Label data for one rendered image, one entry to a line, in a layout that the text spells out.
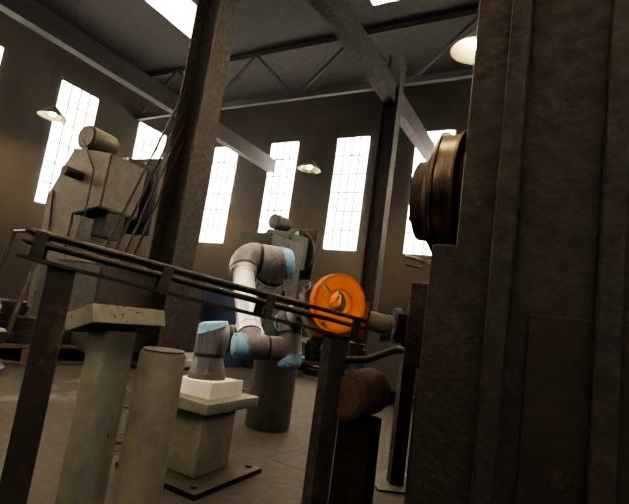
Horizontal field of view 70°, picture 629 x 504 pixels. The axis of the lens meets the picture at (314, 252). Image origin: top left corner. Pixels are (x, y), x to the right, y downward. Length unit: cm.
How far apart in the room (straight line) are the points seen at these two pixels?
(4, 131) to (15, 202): 175
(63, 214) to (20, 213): 692
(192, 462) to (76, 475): 57
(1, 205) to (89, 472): 1245
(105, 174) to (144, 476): 555
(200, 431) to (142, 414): 60
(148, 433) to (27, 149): 1302
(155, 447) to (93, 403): 20
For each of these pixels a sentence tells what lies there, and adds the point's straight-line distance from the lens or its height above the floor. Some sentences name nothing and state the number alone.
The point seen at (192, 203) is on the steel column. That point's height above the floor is 153.
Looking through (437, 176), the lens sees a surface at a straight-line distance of 144.
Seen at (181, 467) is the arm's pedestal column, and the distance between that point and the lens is 192.
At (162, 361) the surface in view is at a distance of 124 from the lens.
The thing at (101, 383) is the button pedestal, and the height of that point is 41.
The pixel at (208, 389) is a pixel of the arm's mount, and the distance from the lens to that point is 181.
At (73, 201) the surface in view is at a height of 171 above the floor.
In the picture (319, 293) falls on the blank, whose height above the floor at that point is 72.
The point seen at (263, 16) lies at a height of 760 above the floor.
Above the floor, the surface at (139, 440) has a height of 30.
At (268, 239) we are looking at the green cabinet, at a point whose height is 142.
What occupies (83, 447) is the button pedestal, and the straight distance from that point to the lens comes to 139.
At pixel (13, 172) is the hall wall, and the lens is 1384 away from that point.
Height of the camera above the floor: 67
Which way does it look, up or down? 8 degrees up
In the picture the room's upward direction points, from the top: 8 degrees clockwise
